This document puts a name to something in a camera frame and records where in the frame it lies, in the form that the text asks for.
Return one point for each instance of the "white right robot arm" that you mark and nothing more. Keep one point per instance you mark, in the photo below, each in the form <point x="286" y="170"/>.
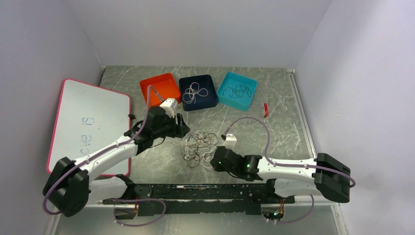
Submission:
<point x="323" y="175"/>

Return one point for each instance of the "red white small card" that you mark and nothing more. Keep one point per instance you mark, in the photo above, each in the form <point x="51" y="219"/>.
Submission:
<point x="266" y="111"/>

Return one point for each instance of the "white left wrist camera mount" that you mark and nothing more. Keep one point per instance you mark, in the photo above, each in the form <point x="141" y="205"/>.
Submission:
<point x="169" y="105"/>

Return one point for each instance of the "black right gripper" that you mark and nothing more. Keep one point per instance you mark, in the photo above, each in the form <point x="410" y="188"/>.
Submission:
<point x="217" y="166"/>

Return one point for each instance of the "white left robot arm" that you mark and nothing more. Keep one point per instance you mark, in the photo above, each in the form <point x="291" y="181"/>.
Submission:
<point x="73" y="184"/>

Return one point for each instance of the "dark blue plastic bin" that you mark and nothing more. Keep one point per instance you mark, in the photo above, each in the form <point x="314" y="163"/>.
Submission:
<point x="198" y="92"/>

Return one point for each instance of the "pink framed whiteboard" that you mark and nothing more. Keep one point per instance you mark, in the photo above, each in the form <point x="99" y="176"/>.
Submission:
<point x="88" y="119"/>

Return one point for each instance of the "orange plastic bin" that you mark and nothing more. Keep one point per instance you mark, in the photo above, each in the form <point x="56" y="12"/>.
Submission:
<point x="164" y="84"/>

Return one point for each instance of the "teal plastic bin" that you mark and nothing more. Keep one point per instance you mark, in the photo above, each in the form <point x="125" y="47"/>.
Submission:
<point x="236" y="91"/>

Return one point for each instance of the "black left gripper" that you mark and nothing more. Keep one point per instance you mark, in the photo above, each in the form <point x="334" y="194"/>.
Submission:
<point x="178" y="130"/>

